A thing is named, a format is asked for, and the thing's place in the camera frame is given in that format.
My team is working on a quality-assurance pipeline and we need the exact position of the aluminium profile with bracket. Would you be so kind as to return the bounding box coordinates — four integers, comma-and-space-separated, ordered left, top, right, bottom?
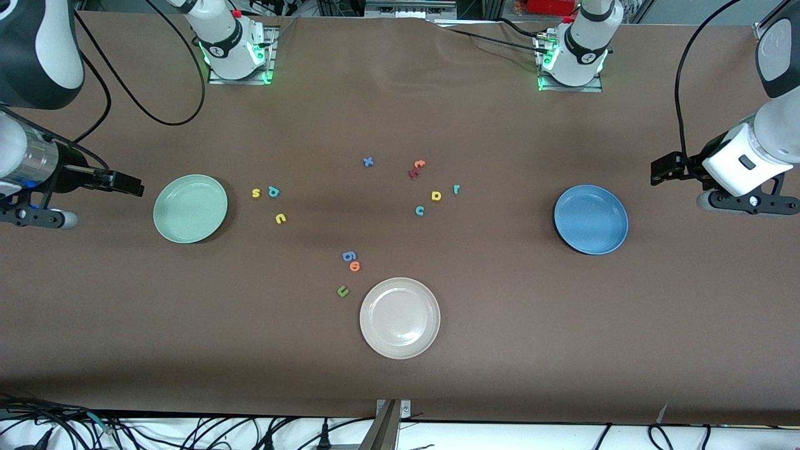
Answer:
359, 399, 413, 450

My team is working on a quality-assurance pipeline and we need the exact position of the grey metal equipment box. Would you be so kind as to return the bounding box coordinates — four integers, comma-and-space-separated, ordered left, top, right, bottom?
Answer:
364, 0, 458, 19

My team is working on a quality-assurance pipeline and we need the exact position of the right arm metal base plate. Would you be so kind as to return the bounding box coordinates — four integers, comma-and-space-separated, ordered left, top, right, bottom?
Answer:
207, 26, 277, 86

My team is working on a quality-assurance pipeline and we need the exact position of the brown table cover sheet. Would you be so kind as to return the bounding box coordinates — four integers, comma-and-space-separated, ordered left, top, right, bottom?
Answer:
0, 12, 800, 427

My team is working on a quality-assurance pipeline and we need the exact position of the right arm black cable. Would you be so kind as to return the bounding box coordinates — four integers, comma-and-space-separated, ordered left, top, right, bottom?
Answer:
69, 0, 207, 146

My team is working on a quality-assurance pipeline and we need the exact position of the blue plate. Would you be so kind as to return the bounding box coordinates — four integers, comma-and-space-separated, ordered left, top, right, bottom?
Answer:
554, 184, 629, 256

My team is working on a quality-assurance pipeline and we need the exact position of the green plate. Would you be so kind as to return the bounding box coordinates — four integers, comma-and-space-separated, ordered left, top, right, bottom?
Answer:
153, 174, 229, 244

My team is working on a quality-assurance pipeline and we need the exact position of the thin black cable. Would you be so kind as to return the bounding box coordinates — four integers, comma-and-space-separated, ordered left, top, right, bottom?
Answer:
434, 24, 548, 51

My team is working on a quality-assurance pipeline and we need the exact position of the beige plate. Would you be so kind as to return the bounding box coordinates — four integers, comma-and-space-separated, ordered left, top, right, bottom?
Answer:
359, 277, 441, 360

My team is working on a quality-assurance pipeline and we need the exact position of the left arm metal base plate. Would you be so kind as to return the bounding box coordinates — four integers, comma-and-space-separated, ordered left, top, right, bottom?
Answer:
537, 34, 604, 93

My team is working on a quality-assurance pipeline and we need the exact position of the red box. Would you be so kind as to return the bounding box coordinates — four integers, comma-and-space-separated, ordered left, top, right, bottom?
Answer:
527, 0, 579, 16

